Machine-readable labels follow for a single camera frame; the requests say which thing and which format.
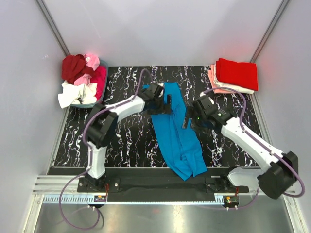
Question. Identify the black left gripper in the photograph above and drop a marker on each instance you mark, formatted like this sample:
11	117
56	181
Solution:
164	109

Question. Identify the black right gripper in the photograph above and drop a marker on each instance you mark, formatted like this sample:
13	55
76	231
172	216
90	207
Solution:
184	124

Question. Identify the blue t shirt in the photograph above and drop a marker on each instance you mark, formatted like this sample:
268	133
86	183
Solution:
180	148

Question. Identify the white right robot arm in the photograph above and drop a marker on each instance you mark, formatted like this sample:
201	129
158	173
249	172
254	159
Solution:
277	170

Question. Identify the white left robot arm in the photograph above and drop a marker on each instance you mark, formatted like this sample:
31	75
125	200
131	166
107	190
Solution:
102	122

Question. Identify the folded white t shirt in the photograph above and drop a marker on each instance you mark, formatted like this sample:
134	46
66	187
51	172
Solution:
215	83

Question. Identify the magenta t shirt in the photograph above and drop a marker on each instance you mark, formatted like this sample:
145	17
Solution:
100	79

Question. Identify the grey laundry basket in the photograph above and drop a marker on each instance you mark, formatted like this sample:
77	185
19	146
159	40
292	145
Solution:
90	105

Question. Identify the folded red t shirt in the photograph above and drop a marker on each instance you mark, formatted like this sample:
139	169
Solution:
242	74

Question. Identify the light pink t shirt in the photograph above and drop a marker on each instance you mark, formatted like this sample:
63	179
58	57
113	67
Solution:
93	62

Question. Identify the white crumpled t shirt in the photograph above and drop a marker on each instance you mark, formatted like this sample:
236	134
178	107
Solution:
77	94

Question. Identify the dark red t shirt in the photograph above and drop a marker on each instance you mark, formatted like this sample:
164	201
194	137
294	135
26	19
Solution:
74	67

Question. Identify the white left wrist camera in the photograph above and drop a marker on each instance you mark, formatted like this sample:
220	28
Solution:
160	88

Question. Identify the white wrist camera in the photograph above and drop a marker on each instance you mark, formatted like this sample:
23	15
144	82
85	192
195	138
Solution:
202	94
160	88

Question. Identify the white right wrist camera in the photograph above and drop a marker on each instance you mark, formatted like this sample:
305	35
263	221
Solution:
202	94

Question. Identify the white slotted cable duct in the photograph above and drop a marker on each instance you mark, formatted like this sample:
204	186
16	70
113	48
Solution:
75	199

